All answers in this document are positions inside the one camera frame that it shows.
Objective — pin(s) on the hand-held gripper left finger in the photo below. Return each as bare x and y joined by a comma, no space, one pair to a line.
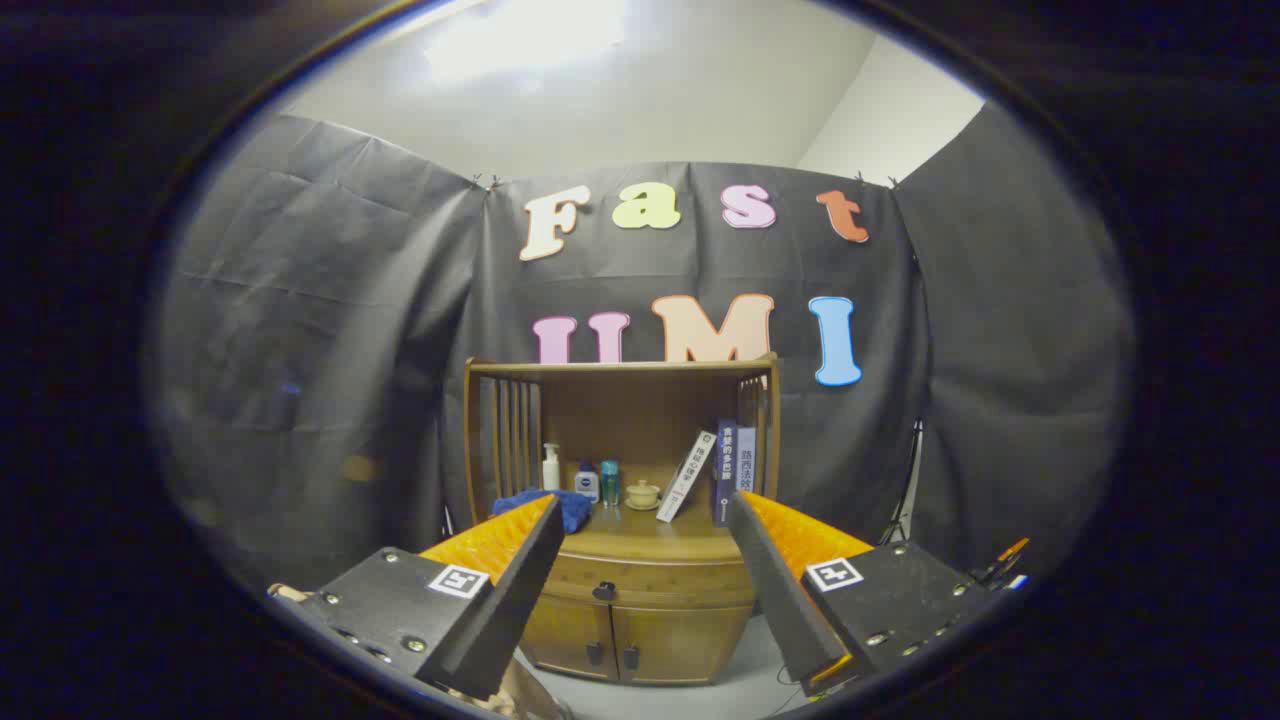
510,610

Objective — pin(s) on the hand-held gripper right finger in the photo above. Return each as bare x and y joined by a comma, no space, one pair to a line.
785,600

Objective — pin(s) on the wooden drawer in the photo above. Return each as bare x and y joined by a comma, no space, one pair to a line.
680,580

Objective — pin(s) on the wooden cabinet door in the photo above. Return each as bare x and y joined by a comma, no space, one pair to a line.
565,635
680,645

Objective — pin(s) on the wooden countertop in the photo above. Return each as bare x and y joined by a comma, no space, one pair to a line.
630,535

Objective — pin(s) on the wooden cabinet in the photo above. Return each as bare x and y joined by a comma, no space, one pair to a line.
640,410

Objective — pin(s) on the person's knee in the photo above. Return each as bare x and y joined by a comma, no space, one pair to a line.
285,593
525,685

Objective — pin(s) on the blue folded towel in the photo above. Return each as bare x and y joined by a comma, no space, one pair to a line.
575,510

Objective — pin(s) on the white pump bottle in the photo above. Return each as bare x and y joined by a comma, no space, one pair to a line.
551,472

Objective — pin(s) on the pale lavender book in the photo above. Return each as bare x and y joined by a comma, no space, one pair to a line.
746,460

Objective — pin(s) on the white bottle blue cap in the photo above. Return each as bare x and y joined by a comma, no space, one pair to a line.
588,485

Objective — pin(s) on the dark blue book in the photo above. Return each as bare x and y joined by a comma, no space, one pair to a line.
725,460

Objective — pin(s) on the white book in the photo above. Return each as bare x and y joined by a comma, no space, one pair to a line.
687,475

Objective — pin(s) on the clear blue bottle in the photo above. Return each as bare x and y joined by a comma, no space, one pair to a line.
610,485

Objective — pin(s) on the beige lidded teacup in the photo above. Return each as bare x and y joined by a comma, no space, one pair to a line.
643,494

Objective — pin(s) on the black light stand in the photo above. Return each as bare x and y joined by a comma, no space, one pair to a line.
908,470

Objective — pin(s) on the black backdrop cloth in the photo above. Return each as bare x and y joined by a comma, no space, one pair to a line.
300,350

